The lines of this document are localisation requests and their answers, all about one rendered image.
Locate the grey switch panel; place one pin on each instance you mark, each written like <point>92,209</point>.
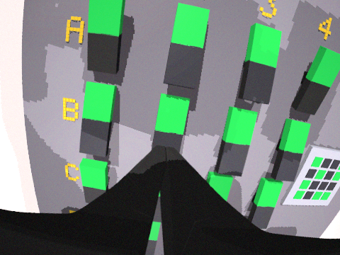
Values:
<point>247,91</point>

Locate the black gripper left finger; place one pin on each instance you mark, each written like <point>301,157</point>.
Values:
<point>116,223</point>

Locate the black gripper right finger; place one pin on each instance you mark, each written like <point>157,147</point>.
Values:
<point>196,220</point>

